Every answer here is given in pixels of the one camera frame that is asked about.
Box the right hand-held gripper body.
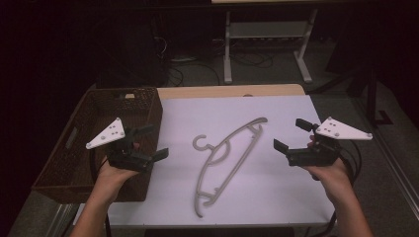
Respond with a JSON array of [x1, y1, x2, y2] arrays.
[[286, 116, 374, 167]]

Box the grey plastic clothes hanger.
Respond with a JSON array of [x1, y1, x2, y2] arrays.
[[192, 117, 269, 218]]

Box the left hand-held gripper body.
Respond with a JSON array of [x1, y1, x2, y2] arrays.
[[86, 118, 154, 173]]

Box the person's left hand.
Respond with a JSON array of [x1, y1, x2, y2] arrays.
[[97, 157, 140, 190]]

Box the person's right hand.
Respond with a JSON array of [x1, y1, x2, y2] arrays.
[[302, 157, 354, 199]]

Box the white metal desk frame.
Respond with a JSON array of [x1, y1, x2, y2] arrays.
[[222, 9, 319, 85]]

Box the black floor cables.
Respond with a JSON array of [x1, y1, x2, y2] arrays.
[[163, 51, 275, 87]]

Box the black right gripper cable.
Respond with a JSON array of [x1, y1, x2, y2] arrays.
[[308, 139, 364, 237]]

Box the aluminium rail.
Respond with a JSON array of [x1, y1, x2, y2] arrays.
[[371, 129, 419, 220]]

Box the black metal stand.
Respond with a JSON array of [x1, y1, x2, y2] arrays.
[[325, 63, 395, 127]]

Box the white table mat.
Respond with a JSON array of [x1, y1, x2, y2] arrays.
[[106, 95, 336, 229]]

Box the brown wicker basket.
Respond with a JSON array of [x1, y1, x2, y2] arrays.
[[31, 86, 164, 204]]

